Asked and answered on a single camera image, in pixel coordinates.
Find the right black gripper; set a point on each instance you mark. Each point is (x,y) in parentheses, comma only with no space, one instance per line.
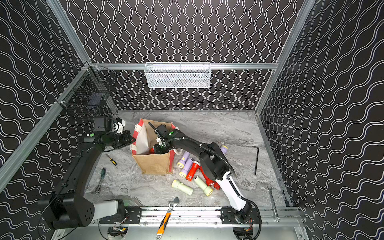
(157,147)

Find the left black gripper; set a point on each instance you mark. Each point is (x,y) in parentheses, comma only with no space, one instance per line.
(120,140)

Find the red jute Christmas tote bag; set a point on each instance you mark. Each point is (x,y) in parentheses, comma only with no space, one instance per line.
(143,149)

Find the purple flashlight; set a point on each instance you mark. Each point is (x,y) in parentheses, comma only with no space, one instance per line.
(181,163)
(224,149)
(186,168)

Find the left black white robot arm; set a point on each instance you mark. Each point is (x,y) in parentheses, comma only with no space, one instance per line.
(66,207)

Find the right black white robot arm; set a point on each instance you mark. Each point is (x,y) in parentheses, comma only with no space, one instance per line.
(215,166)

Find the small yellow black screwdriver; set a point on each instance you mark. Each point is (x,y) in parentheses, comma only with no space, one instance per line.
(112,160)

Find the purple flashlight beside red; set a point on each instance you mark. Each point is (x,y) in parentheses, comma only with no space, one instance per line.
(186,168)

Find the green flashlight left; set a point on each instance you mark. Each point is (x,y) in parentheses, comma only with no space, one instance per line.
(176,184)

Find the green flashlight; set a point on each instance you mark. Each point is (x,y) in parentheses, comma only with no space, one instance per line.
(203,186)
(176,184)

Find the red flashlight lower middle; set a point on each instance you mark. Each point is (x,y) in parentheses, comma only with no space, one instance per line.
(209,182)

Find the green flashlight right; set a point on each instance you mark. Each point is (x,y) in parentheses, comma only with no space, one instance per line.
(203,186)

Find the red flashlight lower right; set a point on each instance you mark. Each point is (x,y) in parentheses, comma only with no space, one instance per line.
(216,186)

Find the black hex key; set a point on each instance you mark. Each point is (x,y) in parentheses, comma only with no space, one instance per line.
(257,158)

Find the silver combination wrench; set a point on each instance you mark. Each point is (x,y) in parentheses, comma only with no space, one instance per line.
(273,204)

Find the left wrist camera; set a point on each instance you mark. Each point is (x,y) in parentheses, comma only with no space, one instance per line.
(119,125)

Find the black wire mesh basket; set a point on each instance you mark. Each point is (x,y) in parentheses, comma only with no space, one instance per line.
(91,96)

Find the white wire mesh basket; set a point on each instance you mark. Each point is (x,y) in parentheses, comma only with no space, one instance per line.
(178,75)

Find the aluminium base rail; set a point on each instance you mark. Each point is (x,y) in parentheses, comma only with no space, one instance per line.
(204,217)

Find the orange handled adjustable wrench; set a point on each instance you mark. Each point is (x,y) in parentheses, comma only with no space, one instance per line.
(166,218)

